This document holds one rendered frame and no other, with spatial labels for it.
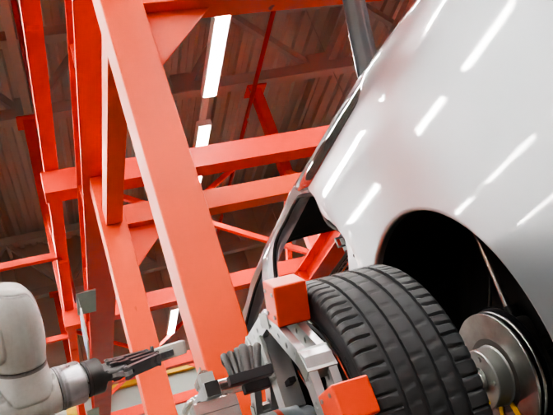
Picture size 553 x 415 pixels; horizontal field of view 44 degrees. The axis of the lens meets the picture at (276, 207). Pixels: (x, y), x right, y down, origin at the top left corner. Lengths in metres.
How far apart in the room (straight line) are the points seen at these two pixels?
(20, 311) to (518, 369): 1.15
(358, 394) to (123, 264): 3.14
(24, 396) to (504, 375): 1.11
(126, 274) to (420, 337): 3.05
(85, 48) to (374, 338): 2.51
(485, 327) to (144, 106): 1.38
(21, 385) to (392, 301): 0.75
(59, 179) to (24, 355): 3.86
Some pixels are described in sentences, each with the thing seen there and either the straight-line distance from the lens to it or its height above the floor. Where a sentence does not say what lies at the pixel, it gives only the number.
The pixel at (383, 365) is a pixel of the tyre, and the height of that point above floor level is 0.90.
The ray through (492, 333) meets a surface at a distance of 1.85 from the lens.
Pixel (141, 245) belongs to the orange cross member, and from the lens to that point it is 4.44.
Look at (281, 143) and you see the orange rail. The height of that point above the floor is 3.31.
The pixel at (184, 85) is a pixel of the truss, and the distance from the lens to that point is 9.43.
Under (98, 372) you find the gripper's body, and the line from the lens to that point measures 1.51.
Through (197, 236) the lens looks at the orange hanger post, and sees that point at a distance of 2.26.
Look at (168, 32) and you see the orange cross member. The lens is 2.83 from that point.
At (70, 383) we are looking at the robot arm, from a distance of 1.48.
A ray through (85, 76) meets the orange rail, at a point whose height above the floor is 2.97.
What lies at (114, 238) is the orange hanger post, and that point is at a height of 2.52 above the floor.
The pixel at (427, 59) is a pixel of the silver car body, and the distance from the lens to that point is 1.67.
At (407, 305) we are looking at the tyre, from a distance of 1.45.
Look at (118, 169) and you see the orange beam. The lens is 3.83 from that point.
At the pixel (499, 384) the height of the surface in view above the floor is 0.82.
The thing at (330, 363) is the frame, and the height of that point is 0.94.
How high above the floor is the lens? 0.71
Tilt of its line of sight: 23 degrees up
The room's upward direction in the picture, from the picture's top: 20 degrees counter-clockwise
